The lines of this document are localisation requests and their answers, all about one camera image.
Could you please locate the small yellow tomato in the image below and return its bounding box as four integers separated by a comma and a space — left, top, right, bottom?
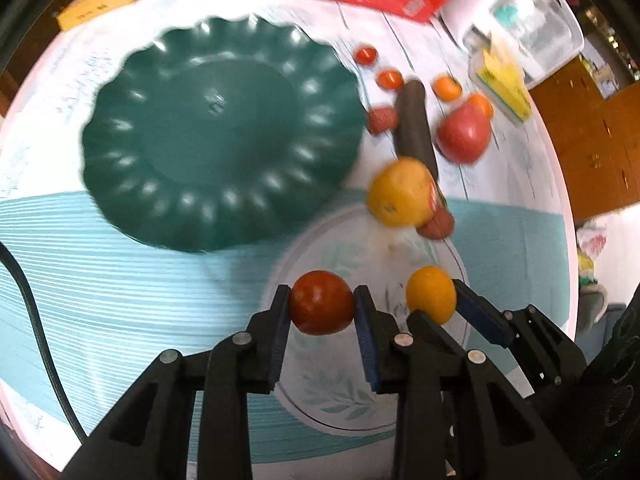
406, 266, 457, 325

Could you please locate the red cherry tomato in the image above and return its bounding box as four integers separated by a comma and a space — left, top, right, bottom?
288, 270, 356, 336
375, 68, 405, 91
352, 44, 378, 66

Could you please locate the large yellow orange fruit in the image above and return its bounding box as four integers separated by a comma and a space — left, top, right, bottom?
367, 157, 438, 228

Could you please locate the red yellow apple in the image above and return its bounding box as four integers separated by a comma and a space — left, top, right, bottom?
435, 102, 491, 165

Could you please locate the orange tangerine round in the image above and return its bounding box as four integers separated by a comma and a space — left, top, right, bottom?
468, 92, 495, 120

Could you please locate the orange tangerine with stem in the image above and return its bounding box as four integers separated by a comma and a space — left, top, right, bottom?
432, 75, 463, 102

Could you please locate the red lychee near banana stem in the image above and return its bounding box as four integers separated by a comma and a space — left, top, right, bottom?
416, 208, 454, 240

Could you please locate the red lychee near plate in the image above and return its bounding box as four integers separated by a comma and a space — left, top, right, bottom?
367, 106, 399, 136

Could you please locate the yellow tissue pack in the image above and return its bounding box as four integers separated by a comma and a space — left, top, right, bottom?
469, 39, 533, 124

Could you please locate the dark green scalloped plate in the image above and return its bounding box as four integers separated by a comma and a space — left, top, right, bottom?
81, 16, 366, 252

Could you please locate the white clear storage box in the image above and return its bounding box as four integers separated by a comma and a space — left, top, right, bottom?
462, 0, 585, 89

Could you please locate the black cable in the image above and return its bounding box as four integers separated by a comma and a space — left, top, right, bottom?
0, 242, 90, 446

